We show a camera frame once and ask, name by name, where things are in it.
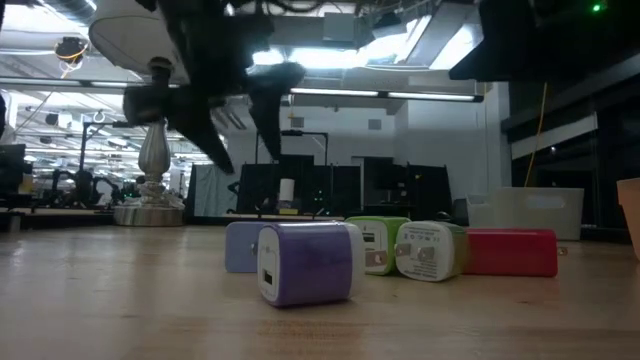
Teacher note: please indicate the round black ceiling device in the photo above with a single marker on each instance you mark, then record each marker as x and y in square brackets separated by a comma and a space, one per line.
[70, 49]

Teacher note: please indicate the black gantry frame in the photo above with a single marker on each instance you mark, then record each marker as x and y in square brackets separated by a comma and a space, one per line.
[310, 133]

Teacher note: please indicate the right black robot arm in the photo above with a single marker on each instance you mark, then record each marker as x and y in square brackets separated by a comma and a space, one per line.
[525, 45]

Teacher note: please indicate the red wall charger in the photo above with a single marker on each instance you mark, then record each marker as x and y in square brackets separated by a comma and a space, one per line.
[515, 252]

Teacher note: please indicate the black camera stand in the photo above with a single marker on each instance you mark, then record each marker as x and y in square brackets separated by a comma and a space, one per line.
[100, 124]

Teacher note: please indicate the purple white USB charger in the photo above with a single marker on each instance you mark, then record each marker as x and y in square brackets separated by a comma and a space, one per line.
[310, 262]

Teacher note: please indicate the grey curtain panel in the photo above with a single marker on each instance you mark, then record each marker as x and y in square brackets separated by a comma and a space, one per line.
[217, 192]

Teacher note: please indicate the black partition panels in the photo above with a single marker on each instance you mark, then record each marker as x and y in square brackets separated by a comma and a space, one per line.
[425, 190]

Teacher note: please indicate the white plastic bin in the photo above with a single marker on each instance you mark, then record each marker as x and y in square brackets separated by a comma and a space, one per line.
[530, 215]

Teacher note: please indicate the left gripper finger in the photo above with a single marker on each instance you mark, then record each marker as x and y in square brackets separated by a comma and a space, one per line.
[275, 95]
[205, 130]

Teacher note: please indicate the white paper roll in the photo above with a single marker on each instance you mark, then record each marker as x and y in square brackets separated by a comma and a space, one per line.
[287, 190]

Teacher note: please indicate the black monitor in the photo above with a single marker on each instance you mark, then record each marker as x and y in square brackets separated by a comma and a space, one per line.
[11, 165]

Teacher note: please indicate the overhead light bar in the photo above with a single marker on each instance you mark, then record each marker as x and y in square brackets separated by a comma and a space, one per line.
[350, 92]

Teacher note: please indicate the light blue wall charger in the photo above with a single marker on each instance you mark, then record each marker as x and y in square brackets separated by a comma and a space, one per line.
[240, 247]

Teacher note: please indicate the green white USB charger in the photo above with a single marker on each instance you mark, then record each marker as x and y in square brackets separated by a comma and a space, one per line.
[372, 240]
[425, 250]

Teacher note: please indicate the table lamp silver base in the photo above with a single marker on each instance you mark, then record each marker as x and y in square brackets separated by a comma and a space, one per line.
[125, 40]

